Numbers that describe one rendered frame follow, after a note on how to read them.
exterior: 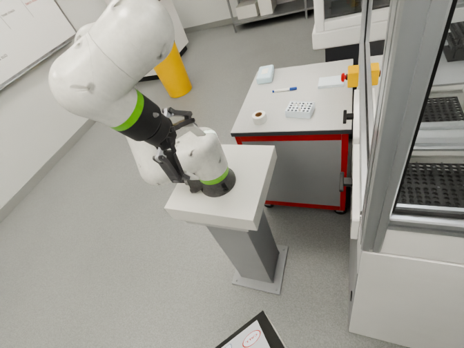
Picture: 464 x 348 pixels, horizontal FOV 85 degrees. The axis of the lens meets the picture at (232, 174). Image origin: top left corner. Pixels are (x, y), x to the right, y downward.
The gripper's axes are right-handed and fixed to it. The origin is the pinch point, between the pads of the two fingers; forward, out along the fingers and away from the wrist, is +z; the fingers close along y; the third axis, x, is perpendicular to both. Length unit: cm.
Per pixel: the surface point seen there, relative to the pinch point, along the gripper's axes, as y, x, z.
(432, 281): 27, 57, 22
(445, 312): 36, 63, 41
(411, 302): 35, 55, 38
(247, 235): 19.2, -0.8, 46.0
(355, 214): 13.0, 41.0, 16.9
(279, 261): 31, -2, 106
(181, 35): -313, -220, 216
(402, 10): 2, 45, -35
